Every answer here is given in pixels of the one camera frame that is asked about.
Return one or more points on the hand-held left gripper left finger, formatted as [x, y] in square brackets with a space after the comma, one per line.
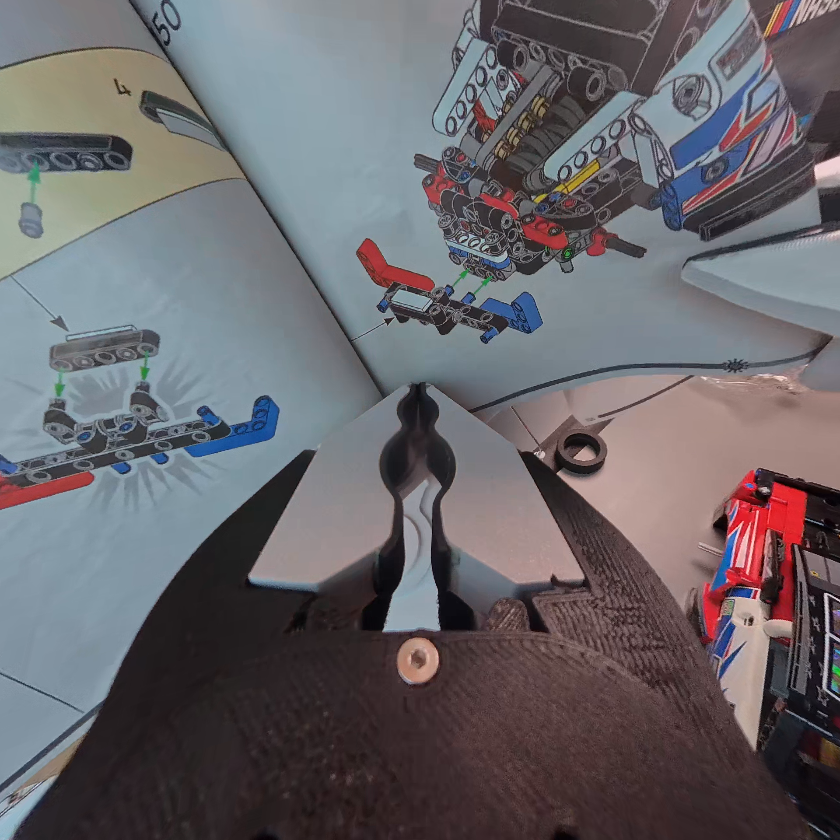
[328, 518]

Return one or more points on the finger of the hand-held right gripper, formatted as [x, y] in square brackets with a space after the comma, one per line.
[781, 282]

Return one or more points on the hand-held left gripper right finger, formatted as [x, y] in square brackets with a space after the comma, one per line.
[505, 518]

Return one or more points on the toy brick race car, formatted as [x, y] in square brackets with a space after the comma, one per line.
[781, 590]

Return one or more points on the building instruction booklet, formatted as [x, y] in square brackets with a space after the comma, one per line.
[275, 229]

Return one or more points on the grey desk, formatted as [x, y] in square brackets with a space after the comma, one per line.
[656, 472]

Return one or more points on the black toy tyre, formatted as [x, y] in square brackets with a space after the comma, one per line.
[571, 463]

